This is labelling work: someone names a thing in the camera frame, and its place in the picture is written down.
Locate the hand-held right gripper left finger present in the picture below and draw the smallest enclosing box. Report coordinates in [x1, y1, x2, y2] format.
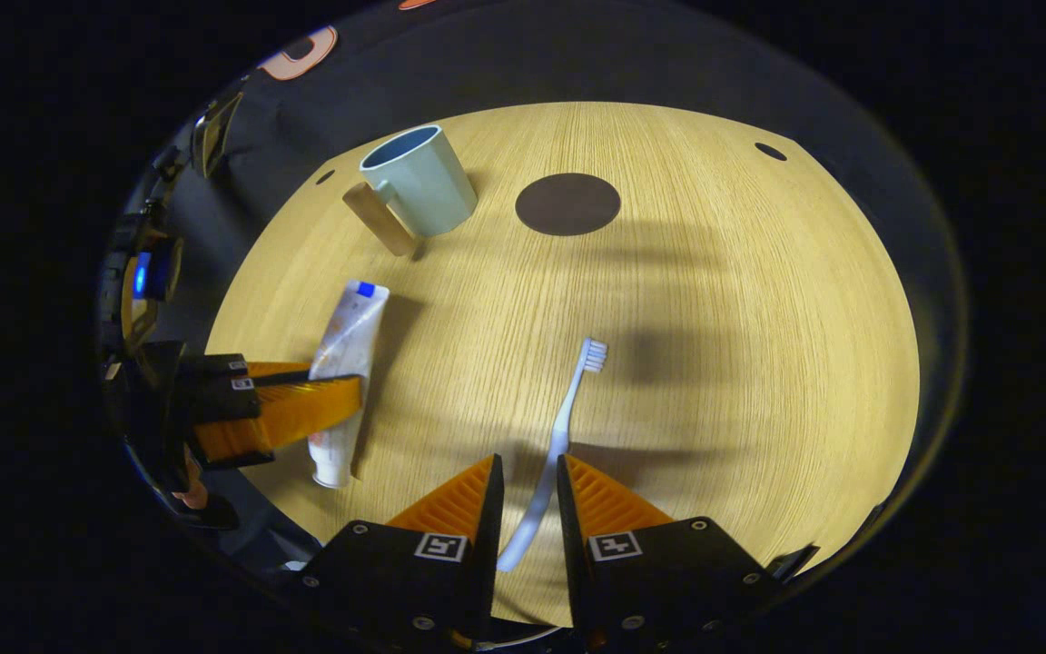
[298, 454, 506, 650]

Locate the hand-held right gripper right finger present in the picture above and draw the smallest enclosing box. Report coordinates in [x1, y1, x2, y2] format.
[557, 454, 822, 650]

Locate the white toothpaste tube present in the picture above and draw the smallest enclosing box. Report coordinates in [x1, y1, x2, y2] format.
[307, 280, 390, 490]

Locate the white toothbrush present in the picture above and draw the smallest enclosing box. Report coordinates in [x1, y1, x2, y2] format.
[496, 338, 609, 573]

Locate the light blue cup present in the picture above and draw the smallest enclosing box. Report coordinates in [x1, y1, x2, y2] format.
[342, 124, 479, 258]

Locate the dark brown round coaster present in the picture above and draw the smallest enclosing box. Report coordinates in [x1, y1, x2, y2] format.
[515, 173, 622, 237]

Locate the black backdrop cloth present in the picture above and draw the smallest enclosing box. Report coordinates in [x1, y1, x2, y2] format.
[105, 0, 969, 582]

